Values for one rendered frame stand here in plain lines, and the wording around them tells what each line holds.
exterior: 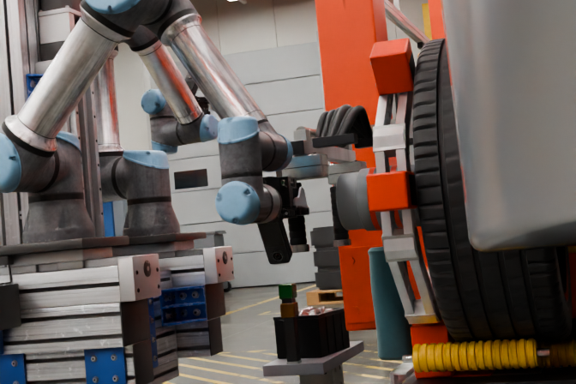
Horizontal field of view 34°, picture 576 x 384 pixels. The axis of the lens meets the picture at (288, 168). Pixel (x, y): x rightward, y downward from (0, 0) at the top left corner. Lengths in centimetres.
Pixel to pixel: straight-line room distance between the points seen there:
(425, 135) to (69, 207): 76
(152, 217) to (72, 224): 47
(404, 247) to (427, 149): 20
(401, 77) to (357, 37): 66
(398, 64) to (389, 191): 29
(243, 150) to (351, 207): 46
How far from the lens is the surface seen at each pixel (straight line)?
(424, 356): 197
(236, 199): 166
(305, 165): 196
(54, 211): 202
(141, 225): 246
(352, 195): 207
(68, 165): 203
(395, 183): 174
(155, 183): 248
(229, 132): 169
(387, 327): 221
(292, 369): 254
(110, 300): 196
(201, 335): 242
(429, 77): 186
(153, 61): 262
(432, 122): 179
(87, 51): 185
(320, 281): 1076
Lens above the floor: 78
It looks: 4 degrees up
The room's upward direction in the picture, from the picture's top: 5 degrees counter-clockwise
